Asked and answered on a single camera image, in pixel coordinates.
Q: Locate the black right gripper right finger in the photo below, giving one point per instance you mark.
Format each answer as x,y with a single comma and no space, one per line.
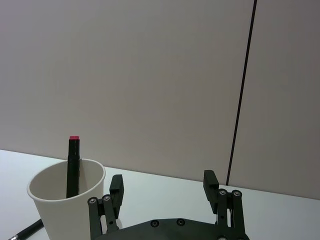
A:
226,207

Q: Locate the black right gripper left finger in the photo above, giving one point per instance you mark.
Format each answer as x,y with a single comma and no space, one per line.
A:
116,197

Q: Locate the white paper cup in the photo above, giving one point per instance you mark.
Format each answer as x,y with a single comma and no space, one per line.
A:
66,197

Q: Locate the black marker with red cap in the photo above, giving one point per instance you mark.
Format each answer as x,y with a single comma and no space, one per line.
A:
73,166

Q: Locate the black pen with silver band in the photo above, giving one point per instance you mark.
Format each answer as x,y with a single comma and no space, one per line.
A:
26,229

